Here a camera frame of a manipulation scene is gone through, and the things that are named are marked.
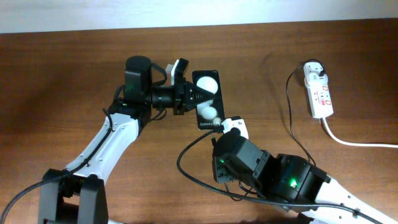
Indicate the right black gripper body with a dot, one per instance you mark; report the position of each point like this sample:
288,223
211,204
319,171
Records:
223,172

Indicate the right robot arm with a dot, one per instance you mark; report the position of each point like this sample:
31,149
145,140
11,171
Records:
291,181

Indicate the white power strip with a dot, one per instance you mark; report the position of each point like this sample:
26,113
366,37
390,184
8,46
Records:
320,101

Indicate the black Galaxy flip phone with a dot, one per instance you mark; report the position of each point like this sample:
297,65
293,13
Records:
210,113

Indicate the white USB charger plug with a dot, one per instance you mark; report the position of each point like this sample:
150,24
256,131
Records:
315,74

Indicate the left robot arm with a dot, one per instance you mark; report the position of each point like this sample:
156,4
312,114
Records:
77,193

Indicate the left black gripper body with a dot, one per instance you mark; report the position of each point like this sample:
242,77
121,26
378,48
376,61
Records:
178,104

